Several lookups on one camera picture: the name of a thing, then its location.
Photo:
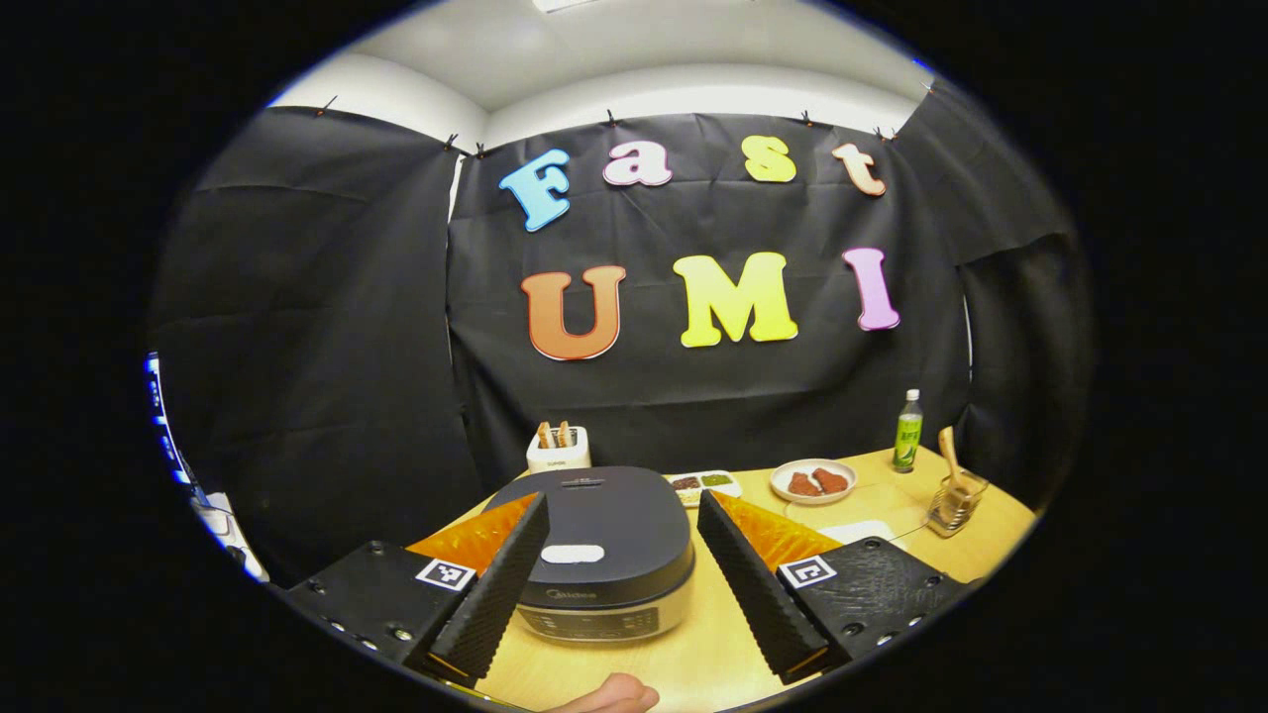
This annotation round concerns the wooden spoon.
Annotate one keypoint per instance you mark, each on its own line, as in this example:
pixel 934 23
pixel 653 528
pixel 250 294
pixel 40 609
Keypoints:
pixel 949 451

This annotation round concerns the white toaster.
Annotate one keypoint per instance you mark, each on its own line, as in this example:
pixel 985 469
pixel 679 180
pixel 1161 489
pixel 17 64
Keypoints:
pixel 558 459

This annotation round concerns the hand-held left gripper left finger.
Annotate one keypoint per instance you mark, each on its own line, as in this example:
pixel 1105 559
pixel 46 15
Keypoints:
pixel 500 594

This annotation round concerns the green drink bottle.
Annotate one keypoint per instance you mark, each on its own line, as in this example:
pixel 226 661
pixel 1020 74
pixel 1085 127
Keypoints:
pixel 907 436

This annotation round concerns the white round plate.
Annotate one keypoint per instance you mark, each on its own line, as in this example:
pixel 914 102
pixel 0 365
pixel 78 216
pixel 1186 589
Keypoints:
pixel 783 473

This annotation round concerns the computer monitor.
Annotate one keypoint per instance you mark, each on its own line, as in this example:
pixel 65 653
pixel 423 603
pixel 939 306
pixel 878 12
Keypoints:
pixel 163 426

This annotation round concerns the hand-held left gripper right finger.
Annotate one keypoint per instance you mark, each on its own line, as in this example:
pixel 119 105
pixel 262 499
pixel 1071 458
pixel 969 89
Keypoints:
pixel 753 594

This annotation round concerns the dark grey rice cooker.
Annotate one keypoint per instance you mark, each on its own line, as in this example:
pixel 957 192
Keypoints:
pixel 614 515

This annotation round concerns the large ceiling light panel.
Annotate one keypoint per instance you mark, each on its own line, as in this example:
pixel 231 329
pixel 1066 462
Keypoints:
pixel 560 5

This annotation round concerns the brown meat piece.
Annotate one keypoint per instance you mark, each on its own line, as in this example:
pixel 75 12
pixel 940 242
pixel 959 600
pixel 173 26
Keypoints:
pixel 803 485
pixel 832 480

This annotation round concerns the white divided condiment dish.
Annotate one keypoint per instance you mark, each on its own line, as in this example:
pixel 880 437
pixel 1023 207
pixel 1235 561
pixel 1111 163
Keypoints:
pixel 701 487

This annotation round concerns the white side desk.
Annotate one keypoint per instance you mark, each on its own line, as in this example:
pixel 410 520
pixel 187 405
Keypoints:
pixel 223 530

